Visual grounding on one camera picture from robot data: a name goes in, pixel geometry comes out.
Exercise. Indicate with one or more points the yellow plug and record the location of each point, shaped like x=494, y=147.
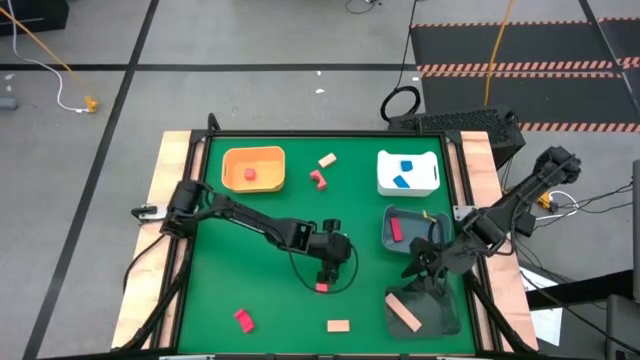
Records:
x=545, y=201

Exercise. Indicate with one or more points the green table mat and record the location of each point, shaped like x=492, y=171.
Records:
x=250, y=280

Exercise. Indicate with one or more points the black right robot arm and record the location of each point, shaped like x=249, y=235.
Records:
x=515, y=200

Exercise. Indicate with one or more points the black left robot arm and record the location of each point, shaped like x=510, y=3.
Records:
x=250, y=222

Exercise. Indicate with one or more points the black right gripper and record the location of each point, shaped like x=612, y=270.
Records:
x=452, y=257

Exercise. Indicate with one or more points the black power adapter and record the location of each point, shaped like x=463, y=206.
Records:
x=528, y=226

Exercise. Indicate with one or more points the black perforated computer case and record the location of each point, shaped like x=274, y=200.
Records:
x=460, y=121

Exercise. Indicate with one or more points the orange plastic bin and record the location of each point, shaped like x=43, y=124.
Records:
x=265, y=182

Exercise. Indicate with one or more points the grey cabinet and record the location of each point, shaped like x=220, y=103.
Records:
x=625, y=330

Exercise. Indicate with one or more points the red cube block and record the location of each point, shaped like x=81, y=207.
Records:
x=322, y=288
x=250, y=174

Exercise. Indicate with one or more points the dark grey plastic bin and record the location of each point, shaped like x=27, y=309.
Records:
x=440, y=320

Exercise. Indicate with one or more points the blue flat block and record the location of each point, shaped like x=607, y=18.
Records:
x=401, y=181

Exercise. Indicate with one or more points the blue-grey plastic bin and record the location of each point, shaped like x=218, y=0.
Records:
x=415, y=225

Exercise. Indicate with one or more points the short natural wood block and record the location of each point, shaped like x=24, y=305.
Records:
x=338, y=326

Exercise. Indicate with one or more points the red arch block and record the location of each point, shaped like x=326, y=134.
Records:
x=321, y=183
x=245, y=322

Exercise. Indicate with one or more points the white plastic bin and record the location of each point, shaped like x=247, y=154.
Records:
x=420, y=180

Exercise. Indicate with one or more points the blue cube block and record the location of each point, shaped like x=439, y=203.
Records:
x=406, y=165

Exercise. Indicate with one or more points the yellow block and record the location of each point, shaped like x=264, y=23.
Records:
x=428, y=216

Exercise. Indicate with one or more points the black hazard-striped floor mat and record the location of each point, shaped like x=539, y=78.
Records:
x=550, y=45

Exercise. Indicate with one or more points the black floor beam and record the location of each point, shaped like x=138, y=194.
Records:
x=580, y=292

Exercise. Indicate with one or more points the black table frame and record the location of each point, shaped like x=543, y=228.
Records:
x=325, y=133

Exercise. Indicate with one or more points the small natural wood block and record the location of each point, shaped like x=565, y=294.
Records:
x=327, y=160

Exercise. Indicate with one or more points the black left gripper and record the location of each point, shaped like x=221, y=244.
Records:
x=332, y=247

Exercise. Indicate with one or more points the long natural wood plank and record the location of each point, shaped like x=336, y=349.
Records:
x=403, y=312

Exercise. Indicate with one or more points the black box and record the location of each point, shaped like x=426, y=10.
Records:
x=45, y=15

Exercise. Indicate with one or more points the wooden table side board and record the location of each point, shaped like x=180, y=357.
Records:
x=170, y=150
x=477, y=150

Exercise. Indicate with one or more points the small grey object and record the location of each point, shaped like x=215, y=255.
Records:
x=7, y=103

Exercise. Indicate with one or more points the orange connector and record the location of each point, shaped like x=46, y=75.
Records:
x=91, y=104

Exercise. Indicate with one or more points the long red block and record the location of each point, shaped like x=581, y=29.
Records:
x=396, y=230

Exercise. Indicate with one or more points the white paper sheet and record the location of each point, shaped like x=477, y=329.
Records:
x=547, y=325

